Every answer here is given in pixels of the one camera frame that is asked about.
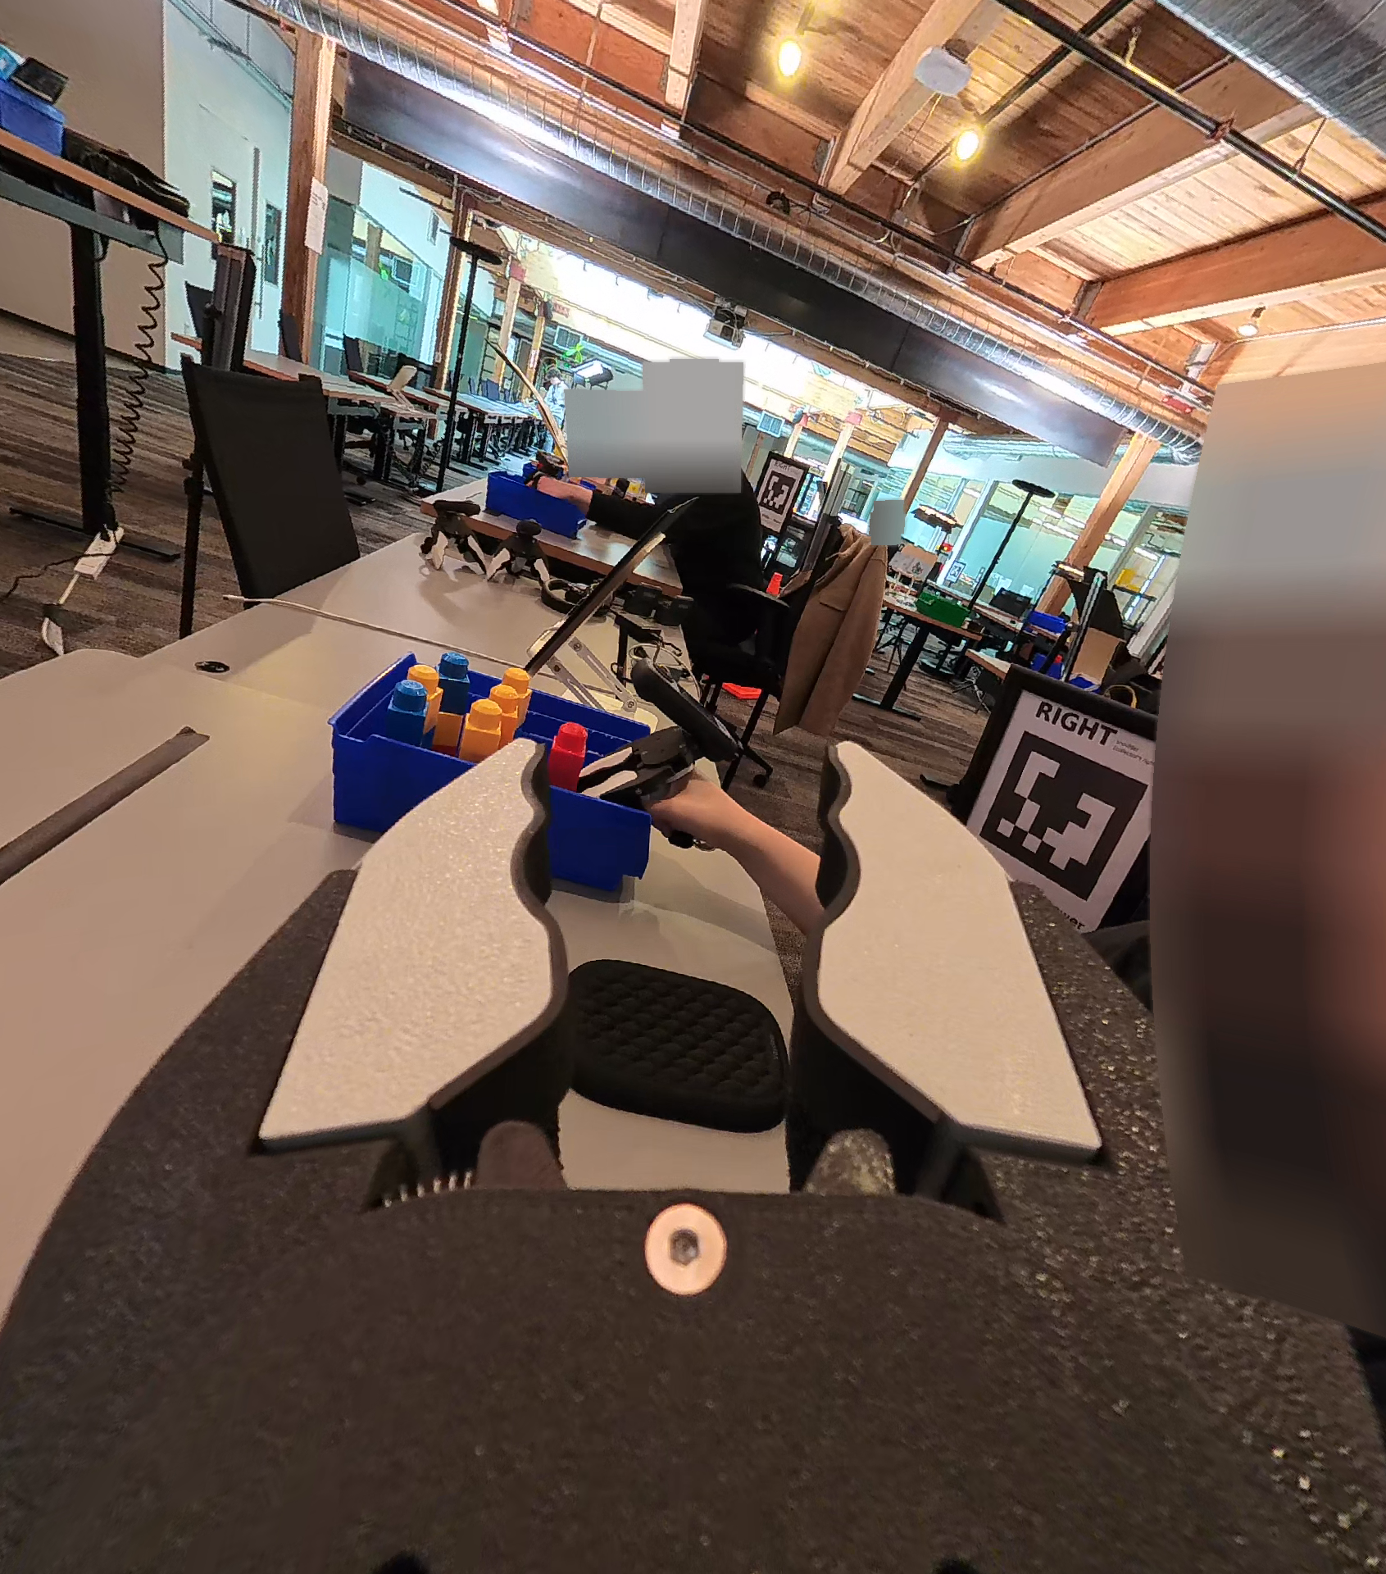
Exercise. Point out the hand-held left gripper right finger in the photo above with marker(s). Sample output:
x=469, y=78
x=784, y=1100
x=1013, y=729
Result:
x=950, y=996

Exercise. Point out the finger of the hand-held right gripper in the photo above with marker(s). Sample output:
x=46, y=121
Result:
x=610, y=777

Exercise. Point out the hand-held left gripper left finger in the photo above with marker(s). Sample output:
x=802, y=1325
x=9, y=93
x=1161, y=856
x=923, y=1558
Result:
x=422, y=971

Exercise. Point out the red toy block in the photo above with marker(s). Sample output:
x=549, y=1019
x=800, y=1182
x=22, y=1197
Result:
x=567, y=762

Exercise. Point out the cluster of block towers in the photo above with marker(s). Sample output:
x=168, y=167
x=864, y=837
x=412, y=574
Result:
x=479, y=732

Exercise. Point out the blue plastic bin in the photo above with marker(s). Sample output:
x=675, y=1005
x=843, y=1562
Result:
x=379, y=780

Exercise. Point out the person's right forearm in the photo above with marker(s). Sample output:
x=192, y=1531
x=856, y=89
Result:
x=778, y=865

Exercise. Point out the person's right hand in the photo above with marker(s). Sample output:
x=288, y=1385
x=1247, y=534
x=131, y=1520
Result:
x=706, y=814

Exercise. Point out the small red floor object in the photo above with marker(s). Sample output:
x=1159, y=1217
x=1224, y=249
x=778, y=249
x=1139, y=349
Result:
x=753, y=690

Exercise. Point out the tan coat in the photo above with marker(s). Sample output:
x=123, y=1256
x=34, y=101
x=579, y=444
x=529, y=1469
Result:
x=827, y=638

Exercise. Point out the tilted board with white stand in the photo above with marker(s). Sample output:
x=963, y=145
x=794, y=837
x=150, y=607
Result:
x=613, y=582

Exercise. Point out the brown worktable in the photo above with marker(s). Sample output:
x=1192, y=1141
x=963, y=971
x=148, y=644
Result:
x=619, y=561

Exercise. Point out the wooden desk black legs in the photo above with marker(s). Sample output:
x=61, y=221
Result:
x=904, y=670

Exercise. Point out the framed marker sign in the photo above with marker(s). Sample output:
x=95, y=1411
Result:
x=1061, y=811

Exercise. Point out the black white clamp device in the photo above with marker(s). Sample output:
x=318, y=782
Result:
x=447, y=529
x=525, y=553

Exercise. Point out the distant marker sign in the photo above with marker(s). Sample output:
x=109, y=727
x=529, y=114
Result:
x=780, y=485

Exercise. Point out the black mesh cushion pad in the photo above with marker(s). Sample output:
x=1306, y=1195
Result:
x=681, y=1045

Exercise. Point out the green plastic crate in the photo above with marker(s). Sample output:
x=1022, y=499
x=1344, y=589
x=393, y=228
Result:
x=943, y=606

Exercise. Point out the small blue storage bin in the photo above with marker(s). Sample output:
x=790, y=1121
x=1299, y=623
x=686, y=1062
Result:
x=532, y=507

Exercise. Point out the blue plastic crate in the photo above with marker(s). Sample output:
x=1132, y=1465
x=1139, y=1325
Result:
x=1046, y=621

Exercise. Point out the ceiling mounted projector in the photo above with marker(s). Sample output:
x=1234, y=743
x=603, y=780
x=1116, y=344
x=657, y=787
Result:
x=725, y=327

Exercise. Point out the black floor lamp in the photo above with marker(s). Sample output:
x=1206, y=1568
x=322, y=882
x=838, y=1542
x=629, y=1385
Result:
x=1034, y=485

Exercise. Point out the black panel on easel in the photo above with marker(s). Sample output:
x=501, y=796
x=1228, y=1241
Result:
x=274, y=493

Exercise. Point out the white power adapter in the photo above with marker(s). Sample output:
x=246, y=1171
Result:
x=98, y=553

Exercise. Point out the round ceiling light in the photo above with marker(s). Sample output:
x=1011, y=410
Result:
x=967, y=145
x=789, y=55

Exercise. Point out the black standing desk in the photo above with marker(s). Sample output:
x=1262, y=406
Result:
x=90, y=370

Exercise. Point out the white ceiling sensor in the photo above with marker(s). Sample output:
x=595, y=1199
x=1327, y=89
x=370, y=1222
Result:
x=941, y=67

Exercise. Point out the large silver air duct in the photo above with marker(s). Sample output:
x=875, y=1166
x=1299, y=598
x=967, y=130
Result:
x=1358, y=75

